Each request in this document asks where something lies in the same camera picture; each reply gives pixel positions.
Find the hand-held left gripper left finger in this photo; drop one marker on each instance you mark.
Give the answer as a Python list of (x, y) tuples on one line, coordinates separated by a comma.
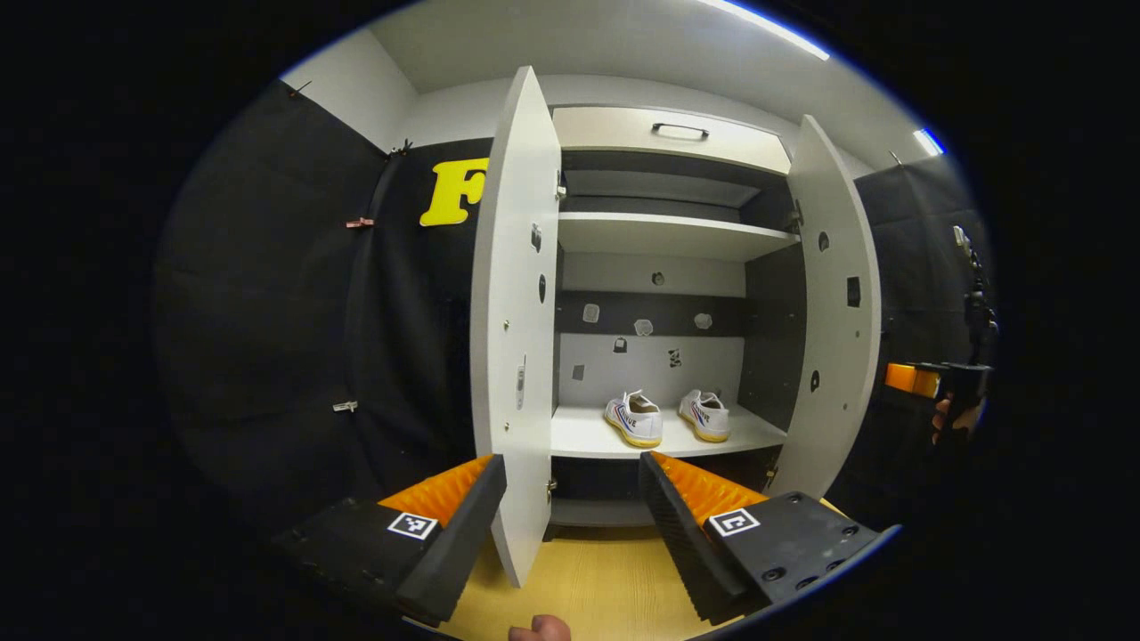
[(445, 552)]

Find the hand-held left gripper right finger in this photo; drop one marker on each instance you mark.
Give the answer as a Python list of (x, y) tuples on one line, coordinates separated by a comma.
[(681, 534)]

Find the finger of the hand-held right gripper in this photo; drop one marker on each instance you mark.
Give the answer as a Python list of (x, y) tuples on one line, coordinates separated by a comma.
[(908, 378)]

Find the white cabinet door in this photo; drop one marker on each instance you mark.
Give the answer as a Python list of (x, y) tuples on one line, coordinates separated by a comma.
[(517, 294), (833, 338)]

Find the white shoe cabinet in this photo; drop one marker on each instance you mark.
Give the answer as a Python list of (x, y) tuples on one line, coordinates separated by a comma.
[(659, 436)]

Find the white canvas shoe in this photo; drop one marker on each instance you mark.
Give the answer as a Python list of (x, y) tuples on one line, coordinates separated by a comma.
[(708, 418), (637, 420)]

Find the black backdrop cloth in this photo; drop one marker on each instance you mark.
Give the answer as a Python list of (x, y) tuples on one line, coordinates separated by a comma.
[(267, 338), (926, 285)]

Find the small ceiling light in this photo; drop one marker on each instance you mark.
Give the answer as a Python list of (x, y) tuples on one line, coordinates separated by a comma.
[(928, 141)]

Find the pink cloth clip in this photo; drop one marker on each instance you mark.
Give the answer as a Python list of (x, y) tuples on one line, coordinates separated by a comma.
[(360, 223)]

